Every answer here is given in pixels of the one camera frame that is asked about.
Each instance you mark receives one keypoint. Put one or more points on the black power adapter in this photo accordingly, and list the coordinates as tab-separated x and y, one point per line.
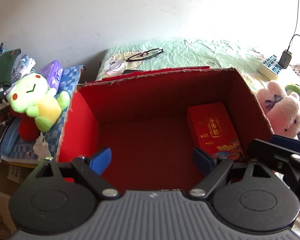
285	59

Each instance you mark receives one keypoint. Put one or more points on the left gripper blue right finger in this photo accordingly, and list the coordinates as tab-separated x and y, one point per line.
205	162

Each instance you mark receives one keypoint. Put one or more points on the white blue power strip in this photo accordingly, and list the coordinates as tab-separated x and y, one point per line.
269	68

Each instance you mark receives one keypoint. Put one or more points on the purple tissue pack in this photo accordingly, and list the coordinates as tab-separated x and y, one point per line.
52	73

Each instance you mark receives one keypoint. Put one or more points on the large red cardboard box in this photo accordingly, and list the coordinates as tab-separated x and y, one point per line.
141	117

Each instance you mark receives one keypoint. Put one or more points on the green frog plush toy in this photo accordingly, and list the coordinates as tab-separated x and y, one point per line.
33	96

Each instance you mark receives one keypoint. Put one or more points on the green folded garment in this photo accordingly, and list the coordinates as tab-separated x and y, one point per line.
7	60

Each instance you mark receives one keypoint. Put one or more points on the brown cardboard box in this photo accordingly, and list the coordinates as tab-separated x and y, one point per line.
12	175

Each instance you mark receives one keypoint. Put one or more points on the black phone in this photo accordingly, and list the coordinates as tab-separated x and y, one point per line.
129	71

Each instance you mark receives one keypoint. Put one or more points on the red plush toy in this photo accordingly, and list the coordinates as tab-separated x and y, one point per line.
28	130

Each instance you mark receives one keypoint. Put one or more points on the black frame eyeglasses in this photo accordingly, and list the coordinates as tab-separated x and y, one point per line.
145	55

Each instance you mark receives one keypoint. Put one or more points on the crumpled white tissue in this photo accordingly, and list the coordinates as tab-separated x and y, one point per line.
41	148

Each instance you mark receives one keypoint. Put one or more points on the blue glasses case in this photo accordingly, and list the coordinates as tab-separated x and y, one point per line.
10	137

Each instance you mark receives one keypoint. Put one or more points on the pink plush bunny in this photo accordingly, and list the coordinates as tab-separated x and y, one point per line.
281	109

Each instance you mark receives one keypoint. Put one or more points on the pale green bed sheet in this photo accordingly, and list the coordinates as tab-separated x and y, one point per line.
186	53

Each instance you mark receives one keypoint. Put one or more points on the red gift box gold print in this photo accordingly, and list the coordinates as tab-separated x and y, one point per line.
212	131

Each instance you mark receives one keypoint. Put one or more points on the blue checkered cloth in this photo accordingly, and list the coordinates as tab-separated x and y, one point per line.
22	151

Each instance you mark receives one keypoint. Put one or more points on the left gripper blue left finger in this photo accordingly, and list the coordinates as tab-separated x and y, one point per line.
100	160

